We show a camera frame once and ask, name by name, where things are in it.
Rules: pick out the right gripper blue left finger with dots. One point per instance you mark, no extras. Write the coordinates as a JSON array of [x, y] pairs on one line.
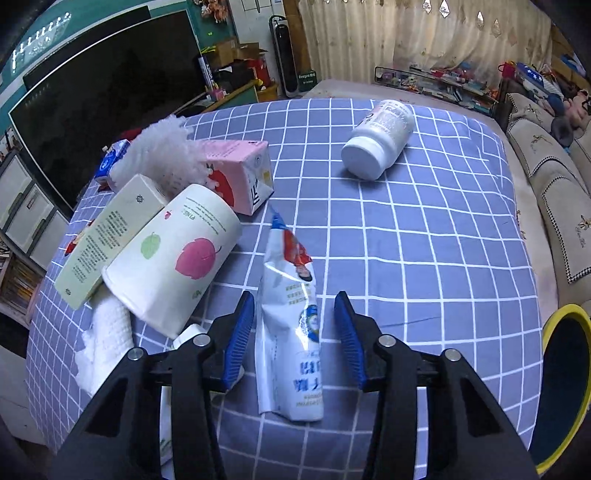
[[207, 363]]

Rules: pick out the yellow-rimmed black trash bin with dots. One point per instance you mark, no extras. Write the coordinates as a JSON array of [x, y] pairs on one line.
[[565, 385]]

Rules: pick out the pale green slim box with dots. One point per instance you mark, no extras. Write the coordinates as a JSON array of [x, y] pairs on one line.
[[122, 218]]

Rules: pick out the white leaf-print paper cup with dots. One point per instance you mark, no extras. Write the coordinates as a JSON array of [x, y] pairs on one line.
[[165, 270]]

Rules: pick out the white plastic pill bottle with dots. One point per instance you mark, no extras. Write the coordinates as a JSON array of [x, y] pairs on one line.
[[378, 140]]

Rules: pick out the blue checked tablecloth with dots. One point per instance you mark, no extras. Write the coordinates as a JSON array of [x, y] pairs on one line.
[[431, 250]]

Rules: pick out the black tower fan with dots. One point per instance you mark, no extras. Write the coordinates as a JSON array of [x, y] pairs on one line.
[[280, 33]]

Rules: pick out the white paper towel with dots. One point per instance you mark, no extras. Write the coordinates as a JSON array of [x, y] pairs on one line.
[[105, 343]]

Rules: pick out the white drawer storage unit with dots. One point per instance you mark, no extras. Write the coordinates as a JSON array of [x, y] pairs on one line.
[[31, 223]]

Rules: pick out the pink milk carton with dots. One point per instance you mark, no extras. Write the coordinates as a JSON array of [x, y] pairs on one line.
[[240, 171]]

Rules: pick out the beige sofa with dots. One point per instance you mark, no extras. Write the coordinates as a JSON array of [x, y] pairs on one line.
[[553, 151]]

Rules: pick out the white blue snack pouch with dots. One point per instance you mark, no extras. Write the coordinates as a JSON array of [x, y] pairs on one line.
[[287, 354]]

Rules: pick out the white foam fruit net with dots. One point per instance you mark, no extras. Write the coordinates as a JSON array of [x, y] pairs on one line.
[[163, 153]]

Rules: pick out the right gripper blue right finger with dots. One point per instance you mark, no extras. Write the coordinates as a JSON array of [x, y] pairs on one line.
[[382, 363]]

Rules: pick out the black flat television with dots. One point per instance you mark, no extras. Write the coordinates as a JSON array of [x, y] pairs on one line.
[[127, 80]]

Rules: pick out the long toy tray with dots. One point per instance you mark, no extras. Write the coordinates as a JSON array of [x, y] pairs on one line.
[[444, 86]]

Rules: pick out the cream patterned curtain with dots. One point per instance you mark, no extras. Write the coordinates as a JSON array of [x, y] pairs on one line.
[[347, 40]]

